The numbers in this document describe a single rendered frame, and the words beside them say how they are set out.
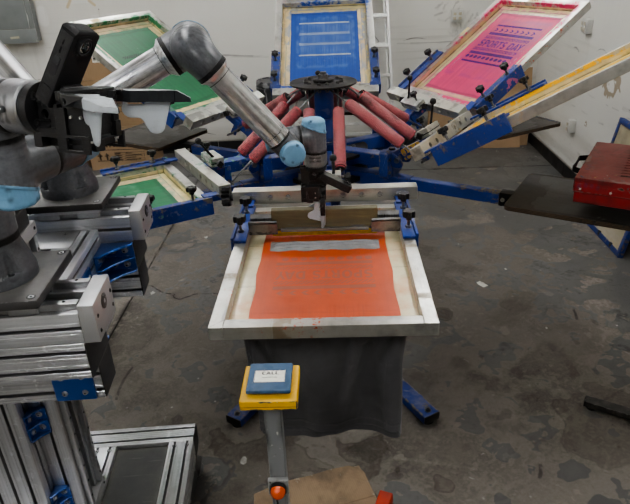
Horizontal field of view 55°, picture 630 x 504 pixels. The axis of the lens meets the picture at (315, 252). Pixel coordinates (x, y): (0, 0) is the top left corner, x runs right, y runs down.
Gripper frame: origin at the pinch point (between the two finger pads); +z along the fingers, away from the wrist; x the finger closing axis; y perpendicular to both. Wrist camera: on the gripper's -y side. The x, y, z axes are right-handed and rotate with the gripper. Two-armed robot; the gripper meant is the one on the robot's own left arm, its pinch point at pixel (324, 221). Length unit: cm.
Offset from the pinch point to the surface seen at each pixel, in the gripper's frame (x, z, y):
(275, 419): 79, 15, 11
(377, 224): 2.8, 0.5, -17.7
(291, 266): 21.9, 5.2, 10.3
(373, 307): 46.8, 5.3, -13.5
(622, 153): -33, -9, -111
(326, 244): 8.6, 4.5, -0.6
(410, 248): 18.6, 1.9, -26.8
